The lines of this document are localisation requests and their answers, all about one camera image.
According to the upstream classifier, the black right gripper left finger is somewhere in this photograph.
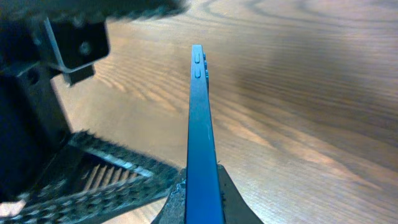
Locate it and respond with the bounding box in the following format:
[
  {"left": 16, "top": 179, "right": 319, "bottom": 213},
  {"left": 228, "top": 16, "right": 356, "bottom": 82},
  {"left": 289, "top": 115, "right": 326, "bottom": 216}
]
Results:
[{"left": 151, "top": 169, "right": 187, "bottom": 224}]

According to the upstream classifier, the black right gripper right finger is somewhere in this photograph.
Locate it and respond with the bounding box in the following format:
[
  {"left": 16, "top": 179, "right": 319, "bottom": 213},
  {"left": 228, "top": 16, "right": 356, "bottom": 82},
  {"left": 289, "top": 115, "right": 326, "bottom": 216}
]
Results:
[{"left": 218, "top": 165, "right": 263, "bottom": 224}]

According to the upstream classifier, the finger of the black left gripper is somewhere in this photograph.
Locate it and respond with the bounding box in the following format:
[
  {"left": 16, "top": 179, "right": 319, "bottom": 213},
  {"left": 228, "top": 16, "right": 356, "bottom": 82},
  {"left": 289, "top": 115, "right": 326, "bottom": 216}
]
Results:
[
  {"left": 1, "top": 131, "right": 179, "bottom": 224},
  {"left": 1, "top": 0, "right": 190, "bottom": 23}
]

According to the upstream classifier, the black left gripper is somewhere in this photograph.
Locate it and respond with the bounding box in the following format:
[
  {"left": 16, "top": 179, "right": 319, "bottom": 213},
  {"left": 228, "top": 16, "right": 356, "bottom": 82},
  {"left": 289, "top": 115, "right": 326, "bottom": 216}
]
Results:
[{"left": 1, "top": 19, "right": 109, "bottom": 202}]

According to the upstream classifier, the blue Galaxy smartphone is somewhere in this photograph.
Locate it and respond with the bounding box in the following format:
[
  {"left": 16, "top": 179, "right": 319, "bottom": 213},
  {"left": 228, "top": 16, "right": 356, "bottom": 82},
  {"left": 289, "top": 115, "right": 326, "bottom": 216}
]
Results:
[{"left": 185, "top": 45, "right": 224, "bottom": 224}]

